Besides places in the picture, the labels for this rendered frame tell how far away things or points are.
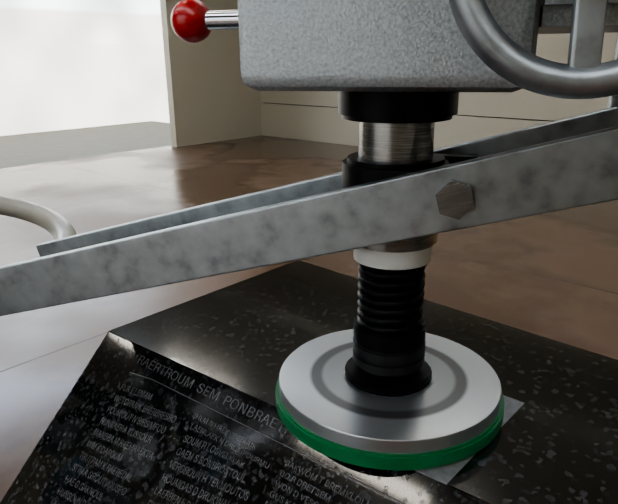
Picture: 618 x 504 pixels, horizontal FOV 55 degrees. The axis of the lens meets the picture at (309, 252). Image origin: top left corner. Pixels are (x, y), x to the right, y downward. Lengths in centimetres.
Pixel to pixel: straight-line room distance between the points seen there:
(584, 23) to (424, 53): 10
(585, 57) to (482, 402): 32
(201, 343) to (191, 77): 800
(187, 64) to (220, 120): 94
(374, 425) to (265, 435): 12
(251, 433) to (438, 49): 39
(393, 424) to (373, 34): 31
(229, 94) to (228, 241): 858
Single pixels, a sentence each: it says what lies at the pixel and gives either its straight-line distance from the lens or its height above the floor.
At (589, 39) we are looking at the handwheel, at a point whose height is 120.
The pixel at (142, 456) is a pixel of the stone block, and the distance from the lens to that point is 68.
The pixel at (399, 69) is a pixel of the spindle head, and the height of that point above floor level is 118.
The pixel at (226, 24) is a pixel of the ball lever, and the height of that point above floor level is 121.
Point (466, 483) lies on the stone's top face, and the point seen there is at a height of 87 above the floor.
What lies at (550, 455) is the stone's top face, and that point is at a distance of 57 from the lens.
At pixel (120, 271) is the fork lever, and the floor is 100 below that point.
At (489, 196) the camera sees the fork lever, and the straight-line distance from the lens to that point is 47.
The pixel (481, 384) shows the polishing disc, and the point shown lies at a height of 89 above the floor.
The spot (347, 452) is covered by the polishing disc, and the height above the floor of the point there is 88.
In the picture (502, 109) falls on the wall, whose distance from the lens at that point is 718.
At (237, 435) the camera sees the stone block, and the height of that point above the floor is 84.
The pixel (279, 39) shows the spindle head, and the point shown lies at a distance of 43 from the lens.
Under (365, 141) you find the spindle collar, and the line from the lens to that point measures 51.
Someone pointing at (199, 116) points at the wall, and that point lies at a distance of 875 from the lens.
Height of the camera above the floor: 119
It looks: 18 degrees down
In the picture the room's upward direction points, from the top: 1 degrees counter-clockwise
